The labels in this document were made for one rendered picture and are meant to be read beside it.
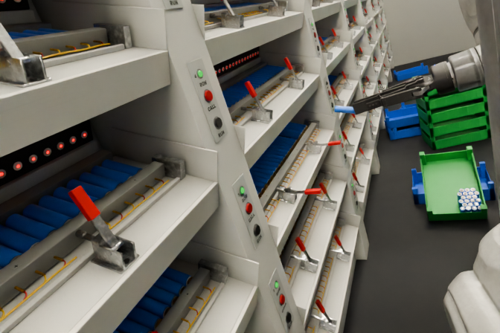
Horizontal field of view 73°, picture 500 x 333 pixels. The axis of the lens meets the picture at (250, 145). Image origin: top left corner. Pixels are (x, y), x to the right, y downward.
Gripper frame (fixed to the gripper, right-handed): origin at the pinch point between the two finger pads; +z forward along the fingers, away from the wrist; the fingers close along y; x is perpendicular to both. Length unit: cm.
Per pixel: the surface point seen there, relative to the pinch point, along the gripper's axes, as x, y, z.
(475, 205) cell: -61, 38, -16
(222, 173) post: 11, -53, 13
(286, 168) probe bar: -3.8, -20.5, 20.0
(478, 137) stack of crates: -67, 113, -27
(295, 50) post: 20.2, 14.8, 17.1
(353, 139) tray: -27, 52, 21
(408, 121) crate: -54, 133, 5
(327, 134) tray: -8.2, 10.2, 16.9
